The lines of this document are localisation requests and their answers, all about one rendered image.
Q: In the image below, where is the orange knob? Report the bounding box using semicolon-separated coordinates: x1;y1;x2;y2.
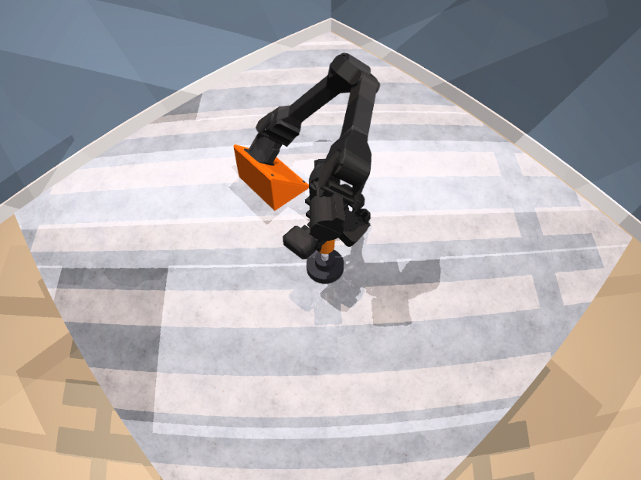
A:
320;240;334;254

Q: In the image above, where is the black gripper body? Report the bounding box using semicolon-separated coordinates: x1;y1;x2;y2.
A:
283;193;365;259

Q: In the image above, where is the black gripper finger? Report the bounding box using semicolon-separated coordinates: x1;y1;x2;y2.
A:
302;225;326;252

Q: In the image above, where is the black round pedestal with silver d-shaped shaft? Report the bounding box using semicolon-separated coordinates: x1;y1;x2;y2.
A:
307;250;344;284

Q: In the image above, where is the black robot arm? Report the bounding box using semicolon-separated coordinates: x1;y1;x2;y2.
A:
244;52;381;247

